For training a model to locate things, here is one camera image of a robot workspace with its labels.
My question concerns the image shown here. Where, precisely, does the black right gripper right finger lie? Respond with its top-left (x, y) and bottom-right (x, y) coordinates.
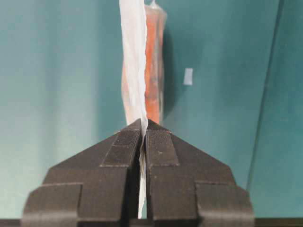
top-left (145, 121), bottom-right (254, 227)

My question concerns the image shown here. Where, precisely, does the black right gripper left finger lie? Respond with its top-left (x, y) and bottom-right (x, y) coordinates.
top-left (21, 120), bottom-right (142, 227)

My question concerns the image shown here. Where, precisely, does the clear zip bag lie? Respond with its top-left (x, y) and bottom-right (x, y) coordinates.
top-left (117, 0), bottom-right (168, 219)

